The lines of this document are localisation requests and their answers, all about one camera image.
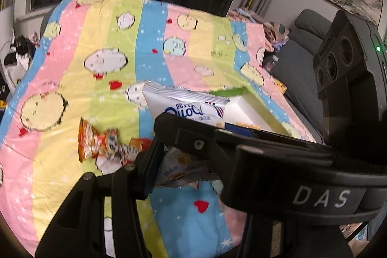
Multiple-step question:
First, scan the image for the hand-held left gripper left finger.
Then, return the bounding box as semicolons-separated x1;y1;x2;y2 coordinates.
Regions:
35;139;166;258

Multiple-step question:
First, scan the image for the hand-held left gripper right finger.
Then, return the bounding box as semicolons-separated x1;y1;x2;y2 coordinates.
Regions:
236;211;354;258

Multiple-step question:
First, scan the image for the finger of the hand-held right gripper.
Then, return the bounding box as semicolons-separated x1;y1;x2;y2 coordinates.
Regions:
154;112;330;183

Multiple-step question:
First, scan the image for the white blue zigzag-edged snack packet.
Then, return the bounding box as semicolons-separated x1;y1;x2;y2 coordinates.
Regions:
141;81;231;189

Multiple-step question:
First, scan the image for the small orange snack packet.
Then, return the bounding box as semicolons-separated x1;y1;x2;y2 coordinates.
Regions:
128;138;153;156

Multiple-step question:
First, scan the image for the orange panda snack packet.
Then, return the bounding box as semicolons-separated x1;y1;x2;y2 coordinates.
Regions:
78;117;129;165

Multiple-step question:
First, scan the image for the green box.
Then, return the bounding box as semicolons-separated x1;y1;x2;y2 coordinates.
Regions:
208;86;303;140

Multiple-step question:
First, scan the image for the patterned fabric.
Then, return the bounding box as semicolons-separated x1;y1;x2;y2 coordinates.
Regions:
340;220;375;249

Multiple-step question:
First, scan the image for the striped cartoon printed blanket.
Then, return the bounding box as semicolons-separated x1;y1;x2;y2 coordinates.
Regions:
0;0;325;258

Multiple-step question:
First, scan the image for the grey sofa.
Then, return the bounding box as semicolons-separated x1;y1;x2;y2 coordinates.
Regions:
269;8;342;144

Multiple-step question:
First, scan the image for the pile of colourful cloths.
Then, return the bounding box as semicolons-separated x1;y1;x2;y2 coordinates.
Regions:
228;7;291;51

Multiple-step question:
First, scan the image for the black and white cloth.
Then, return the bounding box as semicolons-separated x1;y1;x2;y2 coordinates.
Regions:
0;34;40;89

